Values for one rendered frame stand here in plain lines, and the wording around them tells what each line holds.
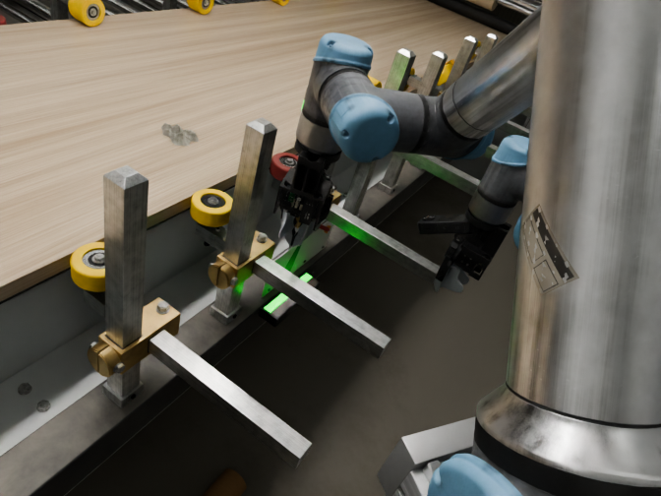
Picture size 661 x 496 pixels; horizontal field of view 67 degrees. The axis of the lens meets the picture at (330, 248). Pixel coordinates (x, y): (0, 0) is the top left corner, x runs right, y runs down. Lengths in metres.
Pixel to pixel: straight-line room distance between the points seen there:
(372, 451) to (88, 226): 1.22
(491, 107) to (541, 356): 0.36
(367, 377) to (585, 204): 1.71
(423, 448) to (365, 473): 1.14
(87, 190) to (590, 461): 0.88
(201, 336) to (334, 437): 0.88
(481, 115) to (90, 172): 0.71
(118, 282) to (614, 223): 0.58
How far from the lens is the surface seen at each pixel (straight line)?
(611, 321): 0.28
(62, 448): 0.89
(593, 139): 0.28
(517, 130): 1.70
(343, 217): 1.11
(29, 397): 1.04
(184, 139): 1.15
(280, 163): 1.14
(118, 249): 0.67
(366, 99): 0.60
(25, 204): 0.96
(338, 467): 1.73
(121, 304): 0.73
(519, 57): 0.55
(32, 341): 1.04
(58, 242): 0.88
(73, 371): 1.06
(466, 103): 0.61
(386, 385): 1.96
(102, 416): 0.91
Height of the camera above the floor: 1.48
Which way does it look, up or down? 38 degrees down
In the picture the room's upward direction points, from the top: 19 degrees clockwise
